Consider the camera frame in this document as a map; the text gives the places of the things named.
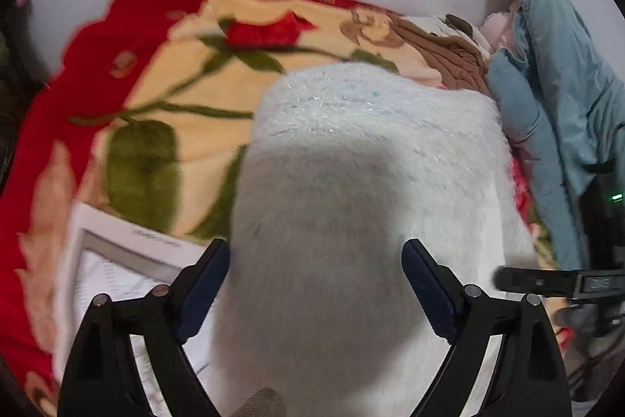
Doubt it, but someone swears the pale pink cloth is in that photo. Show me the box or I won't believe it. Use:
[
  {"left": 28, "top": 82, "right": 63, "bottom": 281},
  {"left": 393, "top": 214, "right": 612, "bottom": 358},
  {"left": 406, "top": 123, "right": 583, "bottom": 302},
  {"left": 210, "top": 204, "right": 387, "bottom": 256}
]
[{"left": 477, "top": 1, "right": 522, "bottom": 57}]

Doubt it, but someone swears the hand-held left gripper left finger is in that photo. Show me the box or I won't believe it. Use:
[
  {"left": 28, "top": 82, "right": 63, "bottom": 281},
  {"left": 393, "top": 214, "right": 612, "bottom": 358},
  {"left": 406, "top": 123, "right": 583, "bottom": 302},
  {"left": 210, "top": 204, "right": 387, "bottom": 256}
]
[{"left": 57, "top": 238, "right": 231, "bottom": 417}]

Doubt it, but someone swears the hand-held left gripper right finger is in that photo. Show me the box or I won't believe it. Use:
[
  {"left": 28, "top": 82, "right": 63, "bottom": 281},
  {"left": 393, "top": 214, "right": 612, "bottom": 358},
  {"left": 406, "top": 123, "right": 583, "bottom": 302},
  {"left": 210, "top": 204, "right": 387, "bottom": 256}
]
[{"left": 400, "top": 238, "right": 573, "bottom": 417}]

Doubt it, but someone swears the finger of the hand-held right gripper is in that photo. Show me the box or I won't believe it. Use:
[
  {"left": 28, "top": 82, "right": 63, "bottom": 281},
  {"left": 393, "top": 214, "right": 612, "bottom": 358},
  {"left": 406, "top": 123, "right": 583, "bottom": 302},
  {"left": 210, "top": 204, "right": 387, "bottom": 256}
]
[{"left": 492, "top": 265, "right": 580, "bottom": 299}]

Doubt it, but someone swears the brown ribbed cloth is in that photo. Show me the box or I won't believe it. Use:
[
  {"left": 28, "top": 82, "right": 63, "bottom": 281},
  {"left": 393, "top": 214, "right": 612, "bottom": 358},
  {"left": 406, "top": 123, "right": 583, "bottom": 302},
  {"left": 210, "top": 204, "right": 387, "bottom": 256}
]
[{"left": 393, "top": 14, "right": 495, "bottom": 99}]

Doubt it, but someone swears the white fuzzy cardigan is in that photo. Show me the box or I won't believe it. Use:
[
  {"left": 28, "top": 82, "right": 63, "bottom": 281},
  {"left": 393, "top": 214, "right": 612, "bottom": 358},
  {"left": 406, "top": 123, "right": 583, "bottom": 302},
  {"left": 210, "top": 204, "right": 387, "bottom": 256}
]
[{"left": 215, "top": 60, "right": 538, "bottom": 417}]

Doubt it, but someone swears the red floral blanket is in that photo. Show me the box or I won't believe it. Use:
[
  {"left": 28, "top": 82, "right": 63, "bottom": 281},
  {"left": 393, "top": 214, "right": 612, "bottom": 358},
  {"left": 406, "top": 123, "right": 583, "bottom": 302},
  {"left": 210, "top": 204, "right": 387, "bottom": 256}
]
[{"left": 0, "top": 0, "right": 557, "bottom": 417}]

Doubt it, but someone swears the person's grey fuzzy clothing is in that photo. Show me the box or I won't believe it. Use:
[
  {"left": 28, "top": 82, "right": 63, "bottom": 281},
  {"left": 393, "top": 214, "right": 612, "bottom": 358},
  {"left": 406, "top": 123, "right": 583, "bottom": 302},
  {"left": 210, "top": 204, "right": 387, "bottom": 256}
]
[{"left": 240, "top": 387, "right": 285, "bottom": 417}]

